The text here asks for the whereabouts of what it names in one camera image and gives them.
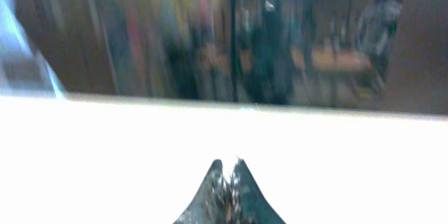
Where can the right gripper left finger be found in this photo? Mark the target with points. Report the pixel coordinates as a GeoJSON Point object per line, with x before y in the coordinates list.
{"type": "Point", "coordinates": [210, 202]}

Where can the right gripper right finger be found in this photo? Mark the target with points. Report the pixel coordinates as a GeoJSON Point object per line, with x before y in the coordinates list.
{"type": "Point", "coordinates": [249, 205]}

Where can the distant wooden desk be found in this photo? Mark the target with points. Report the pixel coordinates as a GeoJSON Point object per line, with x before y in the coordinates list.
{"type": "Point", "coordinates": [350, 61]}

